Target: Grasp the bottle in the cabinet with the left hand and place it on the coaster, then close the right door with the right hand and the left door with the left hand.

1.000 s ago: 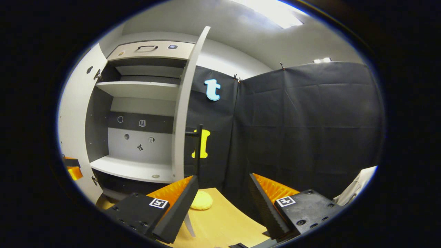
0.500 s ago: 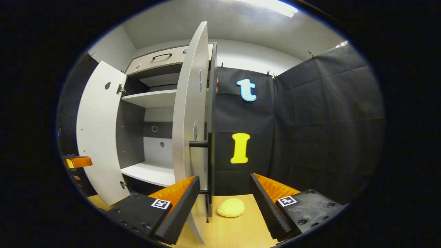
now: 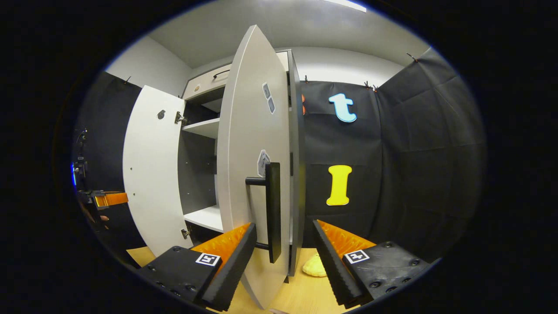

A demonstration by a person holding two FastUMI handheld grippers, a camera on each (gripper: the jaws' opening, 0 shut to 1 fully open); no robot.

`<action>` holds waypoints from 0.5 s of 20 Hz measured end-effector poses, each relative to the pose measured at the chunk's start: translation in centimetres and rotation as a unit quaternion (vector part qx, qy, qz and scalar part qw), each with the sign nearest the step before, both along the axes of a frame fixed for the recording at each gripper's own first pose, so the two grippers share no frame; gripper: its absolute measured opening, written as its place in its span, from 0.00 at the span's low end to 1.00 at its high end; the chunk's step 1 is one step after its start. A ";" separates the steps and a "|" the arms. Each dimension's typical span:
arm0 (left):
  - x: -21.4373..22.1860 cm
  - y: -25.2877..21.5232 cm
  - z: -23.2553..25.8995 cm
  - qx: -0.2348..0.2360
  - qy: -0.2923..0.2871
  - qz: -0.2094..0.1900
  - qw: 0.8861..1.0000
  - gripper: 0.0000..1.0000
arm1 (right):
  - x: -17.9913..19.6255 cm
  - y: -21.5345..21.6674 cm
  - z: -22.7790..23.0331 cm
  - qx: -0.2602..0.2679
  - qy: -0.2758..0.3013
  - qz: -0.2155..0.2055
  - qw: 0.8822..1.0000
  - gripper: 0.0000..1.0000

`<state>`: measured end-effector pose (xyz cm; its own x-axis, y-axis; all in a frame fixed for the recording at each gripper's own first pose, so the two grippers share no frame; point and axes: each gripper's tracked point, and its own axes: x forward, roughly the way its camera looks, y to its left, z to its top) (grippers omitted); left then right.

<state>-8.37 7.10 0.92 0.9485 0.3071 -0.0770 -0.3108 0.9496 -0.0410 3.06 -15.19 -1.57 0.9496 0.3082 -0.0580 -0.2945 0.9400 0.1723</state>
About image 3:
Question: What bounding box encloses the black backdrop cloth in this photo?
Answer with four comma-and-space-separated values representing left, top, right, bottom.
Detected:
301, 47, 487, 262
72, 72, 146, 266

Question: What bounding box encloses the white cabinet drawer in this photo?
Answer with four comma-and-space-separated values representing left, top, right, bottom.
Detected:
182, 65, 231, 101

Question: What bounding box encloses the black door handle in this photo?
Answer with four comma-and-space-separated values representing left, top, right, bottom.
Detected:
245, 162, 282, 264

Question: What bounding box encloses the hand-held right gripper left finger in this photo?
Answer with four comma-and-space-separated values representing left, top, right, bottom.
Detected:
137, 222, 258, 312

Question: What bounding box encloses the dark stand with blue light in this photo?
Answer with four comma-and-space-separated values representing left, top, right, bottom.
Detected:
71, 129, 89, 192

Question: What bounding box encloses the pale yellow soft object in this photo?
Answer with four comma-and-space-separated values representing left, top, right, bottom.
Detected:
302, 254, 327, 278

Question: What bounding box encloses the white and grey cabinet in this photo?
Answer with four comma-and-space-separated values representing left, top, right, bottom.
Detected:
177, 49, 306, 277

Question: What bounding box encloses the long ceiling light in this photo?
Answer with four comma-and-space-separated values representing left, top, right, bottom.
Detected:
323, 0, 367, 13

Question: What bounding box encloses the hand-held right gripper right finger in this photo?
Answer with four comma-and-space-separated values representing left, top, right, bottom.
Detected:
312, 219, 436, 309

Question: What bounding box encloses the white cabinet shelf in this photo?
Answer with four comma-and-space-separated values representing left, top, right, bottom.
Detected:
182, 118, 221, 139
184, 205, 224, 233

